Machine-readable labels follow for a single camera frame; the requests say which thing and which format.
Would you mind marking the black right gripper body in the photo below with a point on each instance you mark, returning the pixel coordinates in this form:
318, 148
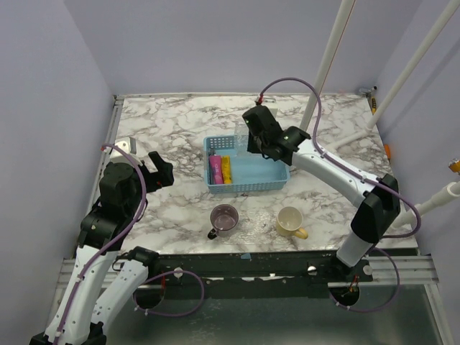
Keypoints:
259, 138

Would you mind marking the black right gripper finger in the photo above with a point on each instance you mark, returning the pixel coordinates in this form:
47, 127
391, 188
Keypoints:
264, 147
252, 144

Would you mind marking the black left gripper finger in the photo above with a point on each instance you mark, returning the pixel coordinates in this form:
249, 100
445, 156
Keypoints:
158, 162
165, 171

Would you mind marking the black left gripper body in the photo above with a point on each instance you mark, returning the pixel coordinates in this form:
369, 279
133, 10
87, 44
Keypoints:
158, 174

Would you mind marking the light blue plastic basket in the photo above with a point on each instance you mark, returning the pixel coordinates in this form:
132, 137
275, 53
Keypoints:
249, 173

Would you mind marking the yellow toothpaste tube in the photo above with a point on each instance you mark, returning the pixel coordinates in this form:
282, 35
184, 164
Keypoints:
226, 169

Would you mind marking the pink toothpaste tube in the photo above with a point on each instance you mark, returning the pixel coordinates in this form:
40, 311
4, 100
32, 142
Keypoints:
217, 170

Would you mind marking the purple grey mug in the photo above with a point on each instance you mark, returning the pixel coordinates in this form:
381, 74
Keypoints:
224, 219

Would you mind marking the yellow ceramic mug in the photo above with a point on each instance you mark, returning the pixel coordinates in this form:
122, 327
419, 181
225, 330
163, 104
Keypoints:
289, 223

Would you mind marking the clear textured glass tray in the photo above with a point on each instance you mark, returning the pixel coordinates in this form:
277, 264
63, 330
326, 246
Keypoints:
255, 228

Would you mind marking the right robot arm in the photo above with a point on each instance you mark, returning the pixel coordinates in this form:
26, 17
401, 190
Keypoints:
375, 198

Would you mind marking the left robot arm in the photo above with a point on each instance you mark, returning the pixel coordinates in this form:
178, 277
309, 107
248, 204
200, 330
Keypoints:
87, 310

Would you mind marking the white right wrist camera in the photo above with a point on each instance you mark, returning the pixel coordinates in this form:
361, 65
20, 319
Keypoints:
273, 107

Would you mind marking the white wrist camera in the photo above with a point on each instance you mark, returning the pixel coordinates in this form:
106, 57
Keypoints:
127, 145
273, 107

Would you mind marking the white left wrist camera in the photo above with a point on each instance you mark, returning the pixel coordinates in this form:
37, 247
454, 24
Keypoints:
127, 145

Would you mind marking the aluminium table edge rail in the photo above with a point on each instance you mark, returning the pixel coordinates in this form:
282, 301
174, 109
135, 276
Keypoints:
103, 159

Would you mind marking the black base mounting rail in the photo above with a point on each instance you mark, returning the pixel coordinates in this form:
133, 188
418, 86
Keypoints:
250, 275

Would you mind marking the white pvc pipe frame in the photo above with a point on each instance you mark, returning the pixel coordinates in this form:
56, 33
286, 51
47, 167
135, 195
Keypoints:
410, 51

